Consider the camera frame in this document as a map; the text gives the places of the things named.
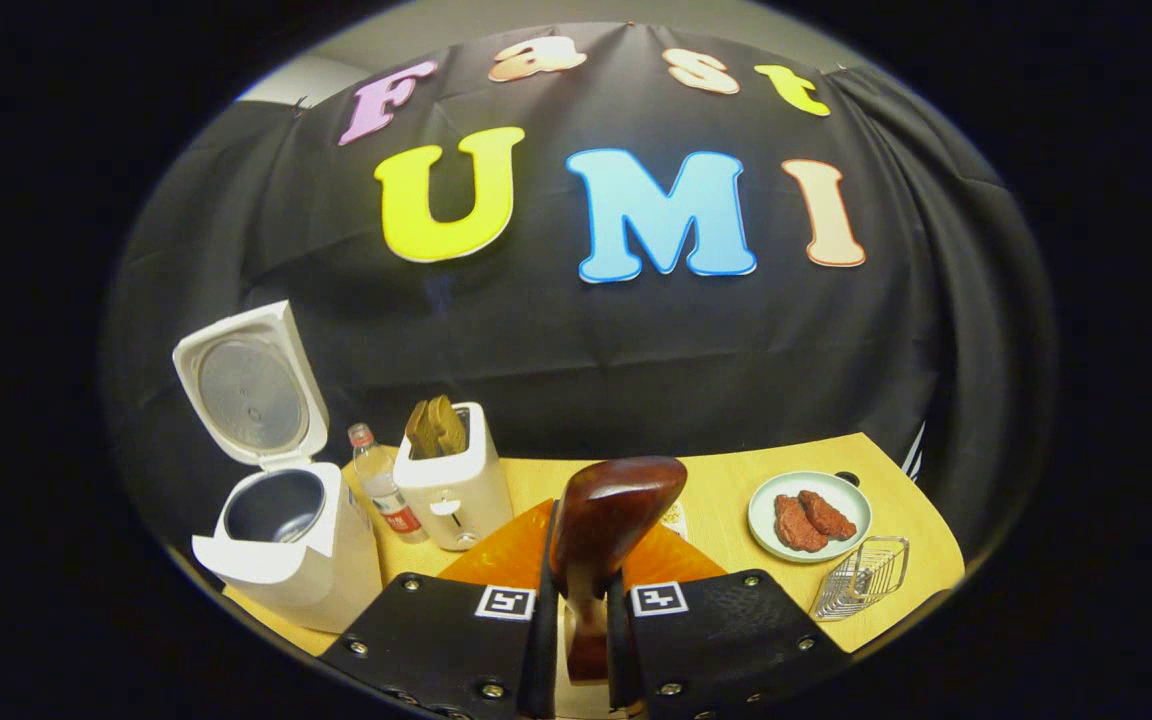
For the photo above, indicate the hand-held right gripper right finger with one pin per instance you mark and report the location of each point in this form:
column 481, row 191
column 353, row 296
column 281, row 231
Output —
column 621, row 650

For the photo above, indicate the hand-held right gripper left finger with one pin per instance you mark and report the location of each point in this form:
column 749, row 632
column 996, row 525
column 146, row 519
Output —
column 539, row 650

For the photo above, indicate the dark wooden spoon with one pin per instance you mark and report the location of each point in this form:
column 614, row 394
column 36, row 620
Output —
column 616, row 510

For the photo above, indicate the white rice cooker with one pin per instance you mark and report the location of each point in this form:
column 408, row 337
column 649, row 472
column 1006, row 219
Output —
column 296, row 570

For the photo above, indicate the white divided grain plate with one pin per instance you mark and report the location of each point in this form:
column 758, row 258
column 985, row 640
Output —
column 675, row 520

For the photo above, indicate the white toaster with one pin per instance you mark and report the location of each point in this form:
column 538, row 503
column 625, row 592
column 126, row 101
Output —
column 456, row 495

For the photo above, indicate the red meat piece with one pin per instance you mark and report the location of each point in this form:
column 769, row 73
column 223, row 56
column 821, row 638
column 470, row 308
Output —
column 798, row 524
column 828, row 515

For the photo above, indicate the clear plastic bottle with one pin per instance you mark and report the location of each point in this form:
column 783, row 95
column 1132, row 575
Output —
column 384, row 490

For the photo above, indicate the brown bread slice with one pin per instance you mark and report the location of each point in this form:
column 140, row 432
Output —
column 449, row 425
column 422, row 432

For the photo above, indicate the pale green plate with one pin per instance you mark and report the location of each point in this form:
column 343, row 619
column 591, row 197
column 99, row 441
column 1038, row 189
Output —
column 846, row 495

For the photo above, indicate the black backdrop cloth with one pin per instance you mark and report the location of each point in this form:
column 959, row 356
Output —
column 636, row 340

